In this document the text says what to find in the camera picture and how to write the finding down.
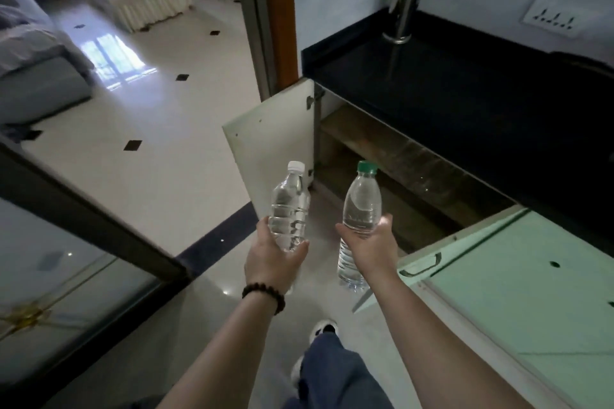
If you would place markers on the right cupboard door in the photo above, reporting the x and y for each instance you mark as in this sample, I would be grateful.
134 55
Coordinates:
527 289

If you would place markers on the person's right forearm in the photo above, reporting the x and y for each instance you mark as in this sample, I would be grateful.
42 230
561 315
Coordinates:
431 351

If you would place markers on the person's sneaker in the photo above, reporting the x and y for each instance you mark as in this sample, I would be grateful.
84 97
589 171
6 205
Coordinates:
324 327
297 370

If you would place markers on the person's left hand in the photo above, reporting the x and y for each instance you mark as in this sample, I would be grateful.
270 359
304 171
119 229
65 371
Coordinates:
273 265

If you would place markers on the white wall socket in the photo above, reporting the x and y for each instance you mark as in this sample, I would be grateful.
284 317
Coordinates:
556 15

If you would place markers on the clear bottle white cap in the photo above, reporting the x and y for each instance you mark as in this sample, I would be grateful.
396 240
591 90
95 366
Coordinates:
288 202

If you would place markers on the person's left forearm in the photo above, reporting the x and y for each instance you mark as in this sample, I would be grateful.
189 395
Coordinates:
225 356

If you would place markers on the clear bottle green cap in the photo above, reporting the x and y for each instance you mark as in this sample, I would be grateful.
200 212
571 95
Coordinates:
362 198

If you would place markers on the person's right sneaker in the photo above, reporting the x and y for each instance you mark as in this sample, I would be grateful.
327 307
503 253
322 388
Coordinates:
324 327

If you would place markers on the person's blue jeans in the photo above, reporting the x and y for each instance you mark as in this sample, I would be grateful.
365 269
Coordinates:
336 375

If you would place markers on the person's left sneaker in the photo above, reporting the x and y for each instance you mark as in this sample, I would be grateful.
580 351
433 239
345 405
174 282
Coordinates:
297 370

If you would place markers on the brown wooden door jamb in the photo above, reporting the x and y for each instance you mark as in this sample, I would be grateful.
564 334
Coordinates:
280 11

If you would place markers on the glass sliding door dark frame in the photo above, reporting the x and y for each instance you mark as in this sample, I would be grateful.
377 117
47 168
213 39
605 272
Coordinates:
72 279

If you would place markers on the steel utensil holder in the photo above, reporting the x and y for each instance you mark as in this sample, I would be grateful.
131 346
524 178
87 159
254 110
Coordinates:
402 18

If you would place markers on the person's right hand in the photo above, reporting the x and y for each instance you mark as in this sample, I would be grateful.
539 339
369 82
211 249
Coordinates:
376 255

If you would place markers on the green cabinet with wooden interior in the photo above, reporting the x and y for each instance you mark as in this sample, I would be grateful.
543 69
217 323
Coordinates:
268 145

